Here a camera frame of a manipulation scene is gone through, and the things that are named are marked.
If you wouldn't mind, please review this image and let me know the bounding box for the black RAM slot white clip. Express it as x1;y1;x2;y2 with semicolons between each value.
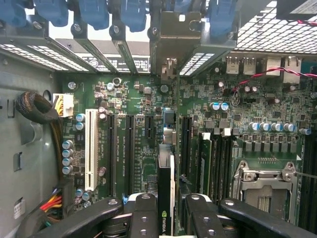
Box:
221;127;232;203

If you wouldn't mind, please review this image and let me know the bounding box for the long black expansion slot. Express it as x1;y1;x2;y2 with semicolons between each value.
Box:
125;114;136;196
106;113;117;198
181;116;193;179

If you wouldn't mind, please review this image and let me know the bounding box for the metal CPU socket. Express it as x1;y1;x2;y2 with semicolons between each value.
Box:
231;160;302;224

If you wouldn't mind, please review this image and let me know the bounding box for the white expansion slot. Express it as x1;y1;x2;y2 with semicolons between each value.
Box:
85;108;99;191

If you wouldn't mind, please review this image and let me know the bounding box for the short black expansion slot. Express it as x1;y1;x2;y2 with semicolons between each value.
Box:
145;114;156;139

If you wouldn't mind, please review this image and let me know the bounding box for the green motherboard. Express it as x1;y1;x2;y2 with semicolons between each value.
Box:
53;57;317;238

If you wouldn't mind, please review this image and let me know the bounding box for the white barcode sticker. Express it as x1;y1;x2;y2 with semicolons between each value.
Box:
13;198;25;219

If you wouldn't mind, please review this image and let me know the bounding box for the open black PC case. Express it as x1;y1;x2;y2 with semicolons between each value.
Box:
0;0;317;238

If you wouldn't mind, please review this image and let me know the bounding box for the white power connector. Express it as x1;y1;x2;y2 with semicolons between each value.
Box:
53;93;74;119

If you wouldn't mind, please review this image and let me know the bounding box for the silver USB port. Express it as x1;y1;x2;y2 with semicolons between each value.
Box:
242;56;257;75
225;56;240;75

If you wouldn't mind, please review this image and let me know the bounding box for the silver rear port block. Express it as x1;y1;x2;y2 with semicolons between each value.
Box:
266;57;282;77
282;56;302;84

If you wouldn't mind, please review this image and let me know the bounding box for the blue slot clip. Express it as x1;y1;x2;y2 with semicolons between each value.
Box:
79;0;109;30
33;0;69;27
120;0;147;33
0;0;27;27
208;0;235;43

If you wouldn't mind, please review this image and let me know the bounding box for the coloured power wire bundle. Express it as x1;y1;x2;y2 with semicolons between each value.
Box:
39;179;75;226

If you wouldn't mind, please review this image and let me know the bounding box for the black braided cable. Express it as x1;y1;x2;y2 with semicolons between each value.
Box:
15;91;64;184

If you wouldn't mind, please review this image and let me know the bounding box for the red black twisted wire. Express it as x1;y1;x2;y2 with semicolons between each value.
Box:
231;66;317;91

